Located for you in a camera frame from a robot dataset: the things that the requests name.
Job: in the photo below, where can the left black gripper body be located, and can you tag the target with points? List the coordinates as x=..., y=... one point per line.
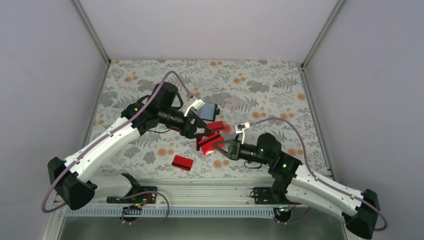
x=182, y=128

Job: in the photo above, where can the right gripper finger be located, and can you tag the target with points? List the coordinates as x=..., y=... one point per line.
x=229, y=153
x=224, y=143

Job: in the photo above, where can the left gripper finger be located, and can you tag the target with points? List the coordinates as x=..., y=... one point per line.
x=195, y=135
x=199, y=125

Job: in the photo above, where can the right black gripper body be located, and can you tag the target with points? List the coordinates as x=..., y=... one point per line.
x=243, y=155

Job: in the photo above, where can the red card black stripe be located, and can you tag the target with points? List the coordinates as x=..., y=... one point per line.
x=182, y=163

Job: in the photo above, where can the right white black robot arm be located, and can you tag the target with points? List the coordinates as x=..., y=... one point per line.
x=295, y=183

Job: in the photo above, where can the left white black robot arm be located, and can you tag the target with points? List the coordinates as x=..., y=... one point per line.
x=73, y=177

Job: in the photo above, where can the white floral card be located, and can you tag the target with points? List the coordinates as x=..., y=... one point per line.
x=233, y=102

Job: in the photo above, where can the floral patterned table mat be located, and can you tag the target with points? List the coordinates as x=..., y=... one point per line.
x=273, y=100

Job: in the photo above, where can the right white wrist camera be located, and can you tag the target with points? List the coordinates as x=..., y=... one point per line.
x=240, y=130

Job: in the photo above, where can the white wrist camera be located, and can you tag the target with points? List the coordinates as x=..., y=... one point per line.
x=240, y=130
x=192, y=104

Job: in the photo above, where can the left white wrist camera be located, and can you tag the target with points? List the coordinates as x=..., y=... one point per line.
x=192, y=104

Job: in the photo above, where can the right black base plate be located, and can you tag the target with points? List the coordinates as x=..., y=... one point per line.
x=263, y=196

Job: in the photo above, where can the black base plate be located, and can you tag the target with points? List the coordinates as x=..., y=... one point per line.
x=147, y=198
x=263, y=196

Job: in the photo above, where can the aluminium rail frame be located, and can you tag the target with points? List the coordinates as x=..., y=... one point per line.
x=182, y=198

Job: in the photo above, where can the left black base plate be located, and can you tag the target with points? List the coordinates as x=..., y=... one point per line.
x=147, y=198

